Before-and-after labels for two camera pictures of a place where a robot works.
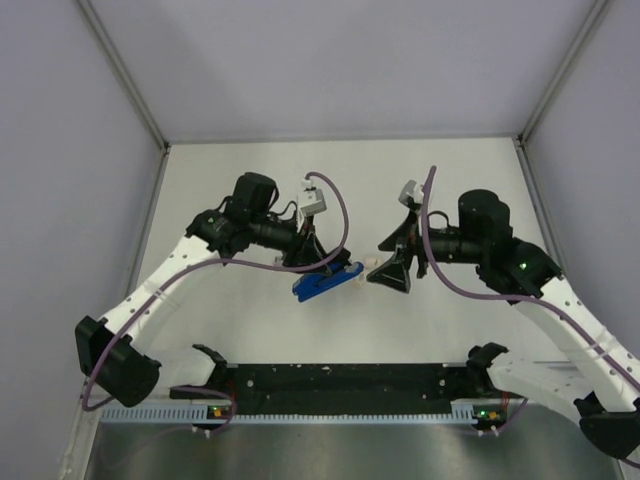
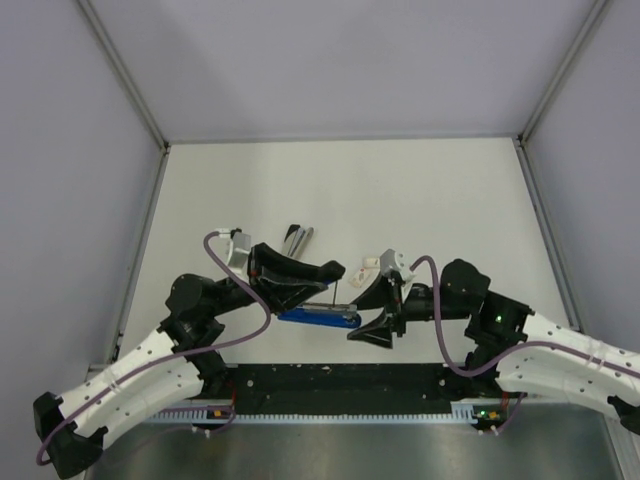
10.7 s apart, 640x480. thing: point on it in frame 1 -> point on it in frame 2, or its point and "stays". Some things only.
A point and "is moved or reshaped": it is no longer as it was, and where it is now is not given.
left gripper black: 309,252 -> 283,281
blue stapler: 309,284 is moved or reshaped
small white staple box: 372,262 stays
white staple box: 359,283 stays
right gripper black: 409,239 -> 378,330
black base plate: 343,388 stays
